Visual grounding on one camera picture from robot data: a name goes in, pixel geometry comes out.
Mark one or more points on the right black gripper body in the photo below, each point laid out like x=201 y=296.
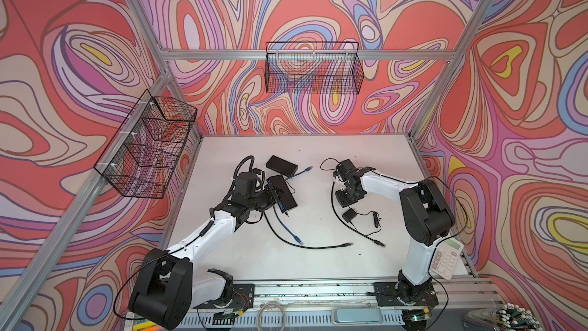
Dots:
x=347 y=197

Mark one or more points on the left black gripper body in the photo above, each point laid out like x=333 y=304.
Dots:
x=261 y=200

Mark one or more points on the black network switch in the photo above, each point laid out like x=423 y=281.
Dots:
x=281 y=193
x=282 y=166

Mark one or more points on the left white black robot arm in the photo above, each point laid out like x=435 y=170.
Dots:
x=171 y=282

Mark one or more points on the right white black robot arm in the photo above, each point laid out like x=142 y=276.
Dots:
x=427 y=218

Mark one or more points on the black power adapter right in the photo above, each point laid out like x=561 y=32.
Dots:
x=350 y=215

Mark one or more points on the white calculator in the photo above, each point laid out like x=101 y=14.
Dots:
x=446 y=258

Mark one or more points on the grey flat device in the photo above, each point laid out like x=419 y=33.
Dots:
x=355 y=316

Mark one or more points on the box of coloured markers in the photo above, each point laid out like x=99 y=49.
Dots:
x=136 y=323

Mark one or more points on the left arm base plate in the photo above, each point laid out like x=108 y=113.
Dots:
x=241 y=300

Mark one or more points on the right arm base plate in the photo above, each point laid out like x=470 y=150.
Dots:
x=405 y=294

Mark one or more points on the aluminium front rail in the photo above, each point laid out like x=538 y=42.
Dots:
x=299 y=304

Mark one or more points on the black wire basket left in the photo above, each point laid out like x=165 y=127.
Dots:
x=154 y=135

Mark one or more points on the black wire basket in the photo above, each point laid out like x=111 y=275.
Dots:
x=154 y=135
x=315 y=67

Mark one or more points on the black wire basket back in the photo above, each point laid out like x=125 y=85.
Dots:
x=315 y=67

